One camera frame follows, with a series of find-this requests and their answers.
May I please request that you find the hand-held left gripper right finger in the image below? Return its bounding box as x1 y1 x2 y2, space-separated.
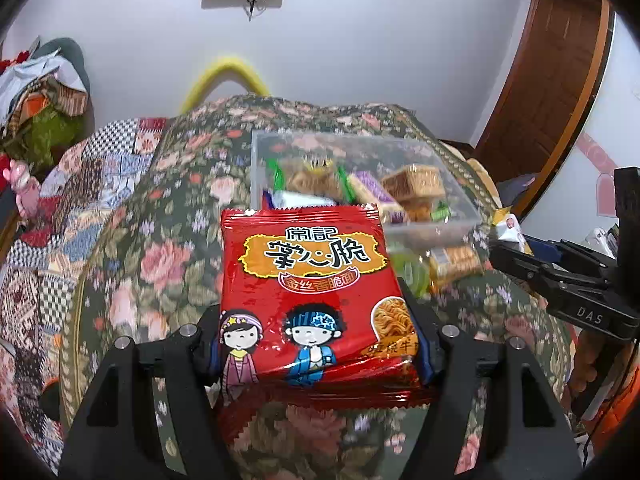
397 280 583 480

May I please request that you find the clear plastic storage box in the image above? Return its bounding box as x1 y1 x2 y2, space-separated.
250 129 485 243

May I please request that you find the person's right hand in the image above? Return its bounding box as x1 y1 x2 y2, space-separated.
570 331 614 407

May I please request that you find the small white snack packet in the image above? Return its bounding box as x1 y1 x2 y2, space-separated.
492 210 535 256

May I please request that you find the grey-blue cloth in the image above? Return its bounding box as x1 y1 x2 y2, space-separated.
497 172 540 203

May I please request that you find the beige cracker packet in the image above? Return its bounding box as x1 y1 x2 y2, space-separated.
429 245 485 293

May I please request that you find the brown wooden door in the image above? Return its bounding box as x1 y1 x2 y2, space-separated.
472 0 613 216

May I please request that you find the purple label biscuit roll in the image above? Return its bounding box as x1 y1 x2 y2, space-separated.
350 170 401 216

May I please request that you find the green label cake packet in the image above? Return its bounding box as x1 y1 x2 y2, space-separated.
387 242 431 298

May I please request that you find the brown biscuit packet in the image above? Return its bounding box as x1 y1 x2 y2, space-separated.
285 155 343 201

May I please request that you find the clear bread slice packet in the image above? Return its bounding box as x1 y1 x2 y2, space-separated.
381 164 446 221

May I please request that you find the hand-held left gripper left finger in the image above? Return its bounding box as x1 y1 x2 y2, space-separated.
57 305 223 480

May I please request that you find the yellow foam tube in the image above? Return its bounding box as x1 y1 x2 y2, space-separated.
179 56 271 113

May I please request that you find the patchwork blanket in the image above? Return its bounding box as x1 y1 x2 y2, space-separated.
0 117 171 471

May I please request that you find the pile of clothes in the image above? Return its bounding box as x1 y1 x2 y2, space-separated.
0 50 91 171

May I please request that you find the yellow quilt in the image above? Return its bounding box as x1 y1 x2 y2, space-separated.
440 142 503 216

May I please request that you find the blue and white snack packet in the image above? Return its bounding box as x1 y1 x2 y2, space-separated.
262 187 341 211

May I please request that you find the pink plush toy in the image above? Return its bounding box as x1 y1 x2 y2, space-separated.
2 159 42 218

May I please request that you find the dark floral blanket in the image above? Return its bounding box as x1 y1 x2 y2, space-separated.
60 92 576 480

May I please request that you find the green pea snack packet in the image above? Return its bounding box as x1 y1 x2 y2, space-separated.
265 157 286 196
336 165 358 206

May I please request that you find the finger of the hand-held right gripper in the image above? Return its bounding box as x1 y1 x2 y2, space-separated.
522 237 618 273
489 244 609 307

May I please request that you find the teal armchair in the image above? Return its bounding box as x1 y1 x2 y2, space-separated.
35 37 92 111

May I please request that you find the red noodle snack packet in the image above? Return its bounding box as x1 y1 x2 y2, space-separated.
218 203 436 411

